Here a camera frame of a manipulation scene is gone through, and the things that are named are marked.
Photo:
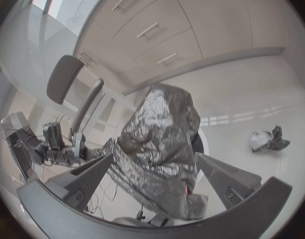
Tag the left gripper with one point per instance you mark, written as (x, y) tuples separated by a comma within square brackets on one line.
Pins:
[(75, 155)]

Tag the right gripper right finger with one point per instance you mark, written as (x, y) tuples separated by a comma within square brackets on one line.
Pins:
[(224, 178)]

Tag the grey padded white chair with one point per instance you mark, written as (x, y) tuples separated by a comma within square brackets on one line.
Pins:
[(64, 80)]

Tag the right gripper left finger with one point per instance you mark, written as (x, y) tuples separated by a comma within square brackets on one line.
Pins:
[(92, 175)]

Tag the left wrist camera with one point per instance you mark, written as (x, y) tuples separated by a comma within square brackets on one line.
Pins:
[(79, 139)]

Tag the white paper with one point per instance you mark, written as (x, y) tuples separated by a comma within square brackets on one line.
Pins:
[(258, 141)]

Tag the beige cabinet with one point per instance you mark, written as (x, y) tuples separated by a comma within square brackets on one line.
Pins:
[(172, 21)]

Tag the black plastic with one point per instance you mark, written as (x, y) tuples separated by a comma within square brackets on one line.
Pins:
[(278, 139)]

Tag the white trash bin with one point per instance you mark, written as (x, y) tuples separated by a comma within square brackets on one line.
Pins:
[(206, 143)]

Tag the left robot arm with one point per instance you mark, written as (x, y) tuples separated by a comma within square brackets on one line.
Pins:
[(52, 136)]

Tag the black plastic bag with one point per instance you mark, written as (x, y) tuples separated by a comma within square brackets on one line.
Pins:
[(155, 133)]

